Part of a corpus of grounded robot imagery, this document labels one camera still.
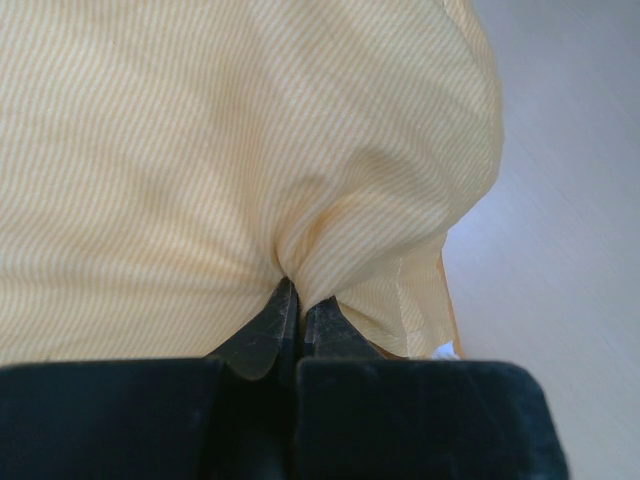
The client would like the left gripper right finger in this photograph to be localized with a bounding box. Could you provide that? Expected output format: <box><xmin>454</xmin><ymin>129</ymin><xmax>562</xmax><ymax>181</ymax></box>
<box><xmin>295</xmin><ymin>299</ymin><xmax>570</xmax><ymax>479</ymax></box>

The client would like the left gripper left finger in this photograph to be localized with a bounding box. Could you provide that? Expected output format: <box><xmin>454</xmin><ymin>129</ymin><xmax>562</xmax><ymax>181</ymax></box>
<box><xmin>1</xmin><ymin>279</ymin><xmax>299</xmax><ymax>479</ymax></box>

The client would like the orange patterned pillowcase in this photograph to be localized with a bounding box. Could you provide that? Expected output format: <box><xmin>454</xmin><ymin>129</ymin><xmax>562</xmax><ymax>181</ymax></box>
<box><xmin>1</xmin><ymin>1</ymin><xmax>503</xmax><ymax>364</ymax></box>

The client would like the white pillow yellow edge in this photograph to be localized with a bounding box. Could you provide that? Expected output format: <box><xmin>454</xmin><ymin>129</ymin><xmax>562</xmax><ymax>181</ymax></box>
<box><xmin>431</xmin><ymin>341</ymin><xmax>461</xmax><ymax>361</ymax></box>

